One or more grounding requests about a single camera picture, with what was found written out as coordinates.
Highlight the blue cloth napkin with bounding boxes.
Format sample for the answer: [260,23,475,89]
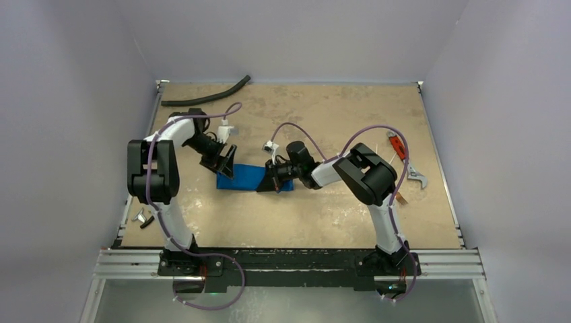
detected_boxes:
[215,164,294,193]

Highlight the brown plastic utensil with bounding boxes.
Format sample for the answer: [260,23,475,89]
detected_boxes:
[395,192,409,205]

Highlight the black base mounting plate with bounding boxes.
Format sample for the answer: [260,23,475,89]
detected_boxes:
[158,247,422,294]

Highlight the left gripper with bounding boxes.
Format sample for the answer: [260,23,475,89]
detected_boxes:
[184,135,236,180]

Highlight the black foam tube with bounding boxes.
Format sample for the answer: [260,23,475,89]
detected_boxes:
[161,75,251,108]

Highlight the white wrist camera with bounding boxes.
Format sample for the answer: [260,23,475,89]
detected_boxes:
[216,118,238,143]
[262,141,279,165]

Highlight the aluminium frame rail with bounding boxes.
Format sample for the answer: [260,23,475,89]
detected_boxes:
[93,248,485,281]

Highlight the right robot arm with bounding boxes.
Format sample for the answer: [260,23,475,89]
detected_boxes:
[256,141,409,274]

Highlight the black handled pliers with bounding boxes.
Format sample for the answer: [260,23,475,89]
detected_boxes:
[139,216,155,229]

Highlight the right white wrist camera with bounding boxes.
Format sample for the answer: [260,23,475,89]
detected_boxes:
[262,141,279,165]

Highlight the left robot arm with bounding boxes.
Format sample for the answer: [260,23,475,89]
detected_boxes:
[127,108,237,275]

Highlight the white plastic utensil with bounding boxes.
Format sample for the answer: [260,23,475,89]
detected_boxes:
[389,152,397,164]

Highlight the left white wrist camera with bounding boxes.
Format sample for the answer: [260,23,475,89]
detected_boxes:
[216,118,238,143]

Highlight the red handled adjustable wrench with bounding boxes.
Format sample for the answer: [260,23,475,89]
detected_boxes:
[387,130,428,190]

